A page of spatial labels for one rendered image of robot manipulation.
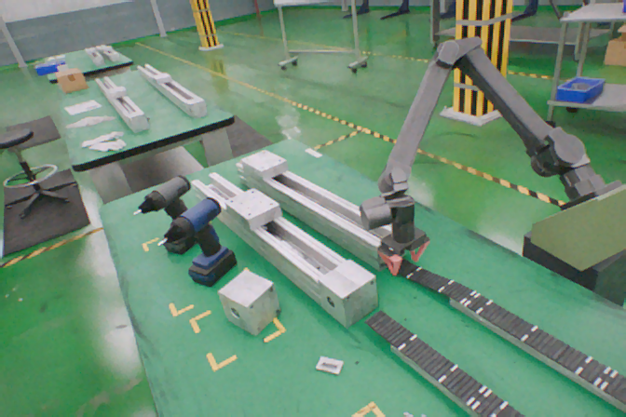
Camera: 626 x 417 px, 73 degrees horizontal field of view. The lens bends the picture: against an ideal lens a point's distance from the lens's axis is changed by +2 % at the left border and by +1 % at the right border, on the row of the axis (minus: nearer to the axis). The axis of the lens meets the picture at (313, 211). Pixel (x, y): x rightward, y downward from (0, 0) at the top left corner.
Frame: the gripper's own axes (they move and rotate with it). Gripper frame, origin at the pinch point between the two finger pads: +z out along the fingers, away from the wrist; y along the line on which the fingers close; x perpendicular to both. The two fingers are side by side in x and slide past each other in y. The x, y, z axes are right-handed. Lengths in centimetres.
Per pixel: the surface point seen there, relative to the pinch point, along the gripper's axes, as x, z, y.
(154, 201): -55, -18, 44
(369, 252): -7.5, -2.9, 5.1
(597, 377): 45.9, -1.6, 0.8
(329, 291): 0.2, -6.4, 24.1
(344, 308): 4.9, -4.4, 23.9
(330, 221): -23.8, -5.5, 5.3
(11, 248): -284, 79, 113
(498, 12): -161, -12, -280
